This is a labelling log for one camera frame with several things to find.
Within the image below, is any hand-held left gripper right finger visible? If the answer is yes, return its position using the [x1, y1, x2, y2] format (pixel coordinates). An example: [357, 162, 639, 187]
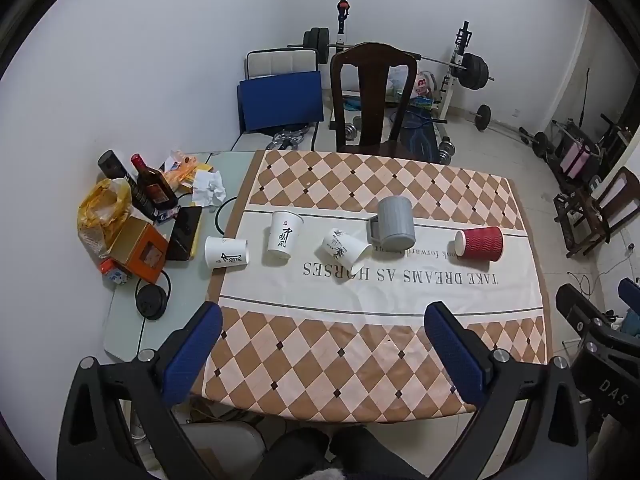
[423, 301, 589, 480]

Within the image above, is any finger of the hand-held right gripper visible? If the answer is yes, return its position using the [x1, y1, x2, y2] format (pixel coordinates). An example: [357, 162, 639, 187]
[555, 283, 619, 356]
[617, 277, 640, 322]

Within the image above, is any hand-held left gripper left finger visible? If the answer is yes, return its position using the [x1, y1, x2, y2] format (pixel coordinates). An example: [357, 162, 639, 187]
[57, 302, 224, 480]

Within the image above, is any white paper cup black print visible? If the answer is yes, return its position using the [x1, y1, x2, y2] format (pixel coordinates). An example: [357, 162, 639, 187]
[321, 228, 374, 266]
[266, 211, 304, 260]
[204, 236, 249, 270]

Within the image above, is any red ribbed paper cup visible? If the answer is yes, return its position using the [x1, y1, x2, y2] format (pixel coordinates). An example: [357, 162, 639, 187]
[454, 226, 504, 262]

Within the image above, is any grey mug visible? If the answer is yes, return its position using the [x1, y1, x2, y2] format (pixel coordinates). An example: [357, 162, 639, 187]
[368, 196, 416, 250]

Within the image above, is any round black power socket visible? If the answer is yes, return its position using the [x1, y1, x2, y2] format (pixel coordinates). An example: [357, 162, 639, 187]
[135, 283, 169, 319]

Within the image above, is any checkered tablecloth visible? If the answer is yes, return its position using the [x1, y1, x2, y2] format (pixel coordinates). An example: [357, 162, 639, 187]
[204, 149, 551, 424]

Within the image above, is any dark wooden chair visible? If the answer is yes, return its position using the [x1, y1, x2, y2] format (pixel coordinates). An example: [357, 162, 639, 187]
[329, 43, 442, 162]
[552, 166, 640, 260]

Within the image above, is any white stool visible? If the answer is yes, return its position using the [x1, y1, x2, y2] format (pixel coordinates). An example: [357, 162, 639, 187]
[184, 420, 267, 480]

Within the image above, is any small blue orange box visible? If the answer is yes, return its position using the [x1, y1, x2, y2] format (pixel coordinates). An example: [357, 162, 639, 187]
[98, 258, 132, 286]

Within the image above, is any black phone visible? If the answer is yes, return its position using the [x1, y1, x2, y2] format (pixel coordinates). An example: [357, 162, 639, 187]
[165, 205, 204, 262]

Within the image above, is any person's right leg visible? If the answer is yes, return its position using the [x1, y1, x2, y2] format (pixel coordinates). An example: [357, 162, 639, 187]
[329, 425, 427, 480]

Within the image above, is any person's leg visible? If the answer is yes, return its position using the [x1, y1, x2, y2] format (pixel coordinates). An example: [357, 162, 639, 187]
[329, 425, 427, 480]
[260, 427, 332, 480]

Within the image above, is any person's left leg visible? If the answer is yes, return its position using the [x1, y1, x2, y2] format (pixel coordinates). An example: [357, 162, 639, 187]
[260, 427, 332, 480]

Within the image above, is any crumpled white tissue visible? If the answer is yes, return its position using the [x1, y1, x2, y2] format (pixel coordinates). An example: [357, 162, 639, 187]
[191, 169, 227, 207]

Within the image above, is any dark bottle red cap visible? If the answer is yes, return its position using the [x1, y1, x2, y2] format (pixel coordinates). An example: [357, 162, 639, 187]
[130, 153, 180, 211]

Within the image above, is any yellow plastic bag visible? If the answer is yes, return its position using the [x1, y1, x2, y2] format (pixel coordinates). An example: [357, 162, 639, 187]
[76, 178, 135, 256]

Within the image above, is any orange snack packet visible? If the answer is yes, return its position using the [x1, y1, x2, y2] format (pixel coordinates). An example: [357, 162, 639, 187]
[160, 150, 214, 191]

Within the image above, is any black tall bottle box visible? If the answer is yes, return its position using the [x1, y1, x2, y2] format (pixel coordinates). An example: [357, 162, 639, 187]
[97, 149, 156, 224]

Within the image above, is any small barbell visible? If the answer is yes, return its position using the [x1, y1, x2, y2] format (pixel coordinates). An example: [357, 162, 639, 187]
[470, 104, 551, 159]

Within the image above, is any white weight bench rack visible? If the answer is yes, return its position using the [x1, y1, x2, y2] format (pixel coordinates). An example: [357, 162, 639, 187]
[327, 0, 474, 127]

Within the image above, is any barbell with black plates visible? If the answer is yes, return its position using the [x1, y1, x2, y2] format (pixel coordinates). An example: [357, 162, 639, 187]
[287, 27, 496, 92]

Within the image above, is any blue board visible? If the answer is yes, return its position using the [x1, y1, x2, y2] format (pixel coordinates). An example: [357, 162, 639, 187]
[237, 71, 324, 135]

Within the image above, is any white pink plastic bag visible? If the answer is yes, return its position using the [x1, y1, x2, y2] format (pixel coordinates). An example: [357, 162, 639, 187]
[413, 71, 436, 101]

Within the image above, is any white padded chair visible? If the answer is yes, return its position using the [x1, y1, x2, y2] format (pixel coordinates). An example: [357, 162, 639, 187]
[244, 48, 319, 81]

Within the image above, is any black exercise frame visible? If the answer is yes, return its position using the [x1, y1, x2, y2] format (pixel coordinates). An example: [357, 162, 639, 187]
[519, 110, 637, 187]

